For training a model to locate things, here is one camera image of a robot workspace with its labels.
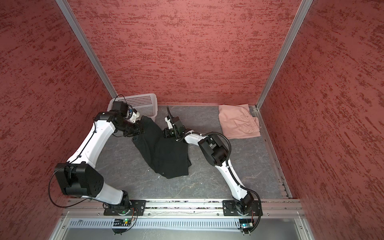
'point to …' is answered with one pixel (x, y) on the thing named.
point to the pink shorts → (237, 121)
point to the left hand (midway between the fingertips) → (144, 134)
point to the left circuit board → (122, 222)
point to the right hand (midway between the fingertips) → (162, 133)
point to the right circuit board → (245, 223)
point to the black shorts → (168, 157)
